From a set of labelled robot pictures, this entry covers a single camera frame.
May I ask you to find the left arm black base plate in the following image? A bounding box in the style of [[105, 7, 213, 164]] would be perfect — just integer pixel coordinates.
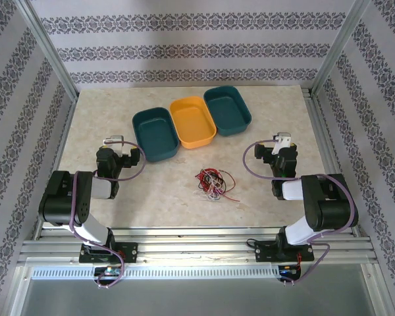
[[78, 242, 139, 264]]

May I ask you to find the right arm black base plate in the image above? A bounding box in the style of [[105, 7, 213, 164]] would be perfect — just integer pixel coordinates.
[[255, 241, 315, 263]]

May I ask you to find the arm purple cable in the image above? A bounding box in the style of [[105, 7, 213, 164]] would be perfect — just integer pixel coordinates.
[[68, 140, 148, 289], [243, 138, 356, 286]]

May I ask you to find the yellow plastic bin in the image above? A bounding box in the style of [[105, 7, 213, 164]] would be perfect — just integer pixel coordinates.
[[169, 95, 217, 149]]

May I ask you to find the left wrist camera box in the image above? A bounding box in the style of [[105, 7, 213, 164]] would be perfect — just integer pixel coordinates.
[[103, 134, 126, 157]]

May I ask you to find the grey metal panel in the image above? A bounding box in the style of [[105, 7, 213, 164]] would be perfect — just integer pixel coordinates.
[[19, 278, 376, 316]]

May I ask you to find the thin red cable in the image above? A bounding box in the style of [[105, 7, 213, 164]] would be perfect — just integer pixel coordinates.
[[196, 167, 233, 195], [197, 168, 242, 203]]

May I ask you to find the white slotted cable duct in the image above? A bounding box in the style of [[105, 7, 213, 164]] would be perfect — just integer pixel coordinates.
[[31, 265, 281, 280]]

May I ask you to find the aluminium frame post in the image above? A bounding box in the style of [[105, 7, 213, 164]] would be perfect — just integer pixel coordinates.
[[18, 0, 78, 99], [311, 0, 375, 96]]

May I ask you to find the aluminium side rail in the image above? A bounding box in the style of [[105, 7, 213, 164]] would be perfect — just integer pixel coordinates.
[[34, 97, 78, 240], [301, 87, 363, 238]]

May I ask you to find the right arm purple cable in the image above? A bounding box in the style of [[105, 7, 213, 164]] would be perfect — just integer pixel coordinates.
[[243, 138, 356, 286]]

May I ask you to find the teal plastic bin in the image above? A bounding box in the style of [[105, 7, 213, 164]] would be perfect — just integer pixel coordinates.
[[132, 107, 180, 163], [203, 85, 253, 137]]

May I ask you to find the aluminium mounting rail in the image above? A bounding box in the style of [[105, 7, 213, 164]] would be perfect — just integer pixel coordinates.
[[18, 226, 378, 264]]

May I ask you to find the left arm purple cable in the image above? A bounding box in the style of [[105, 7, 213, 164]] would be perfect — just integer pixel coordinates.
[[68, 140, 148, 289]]

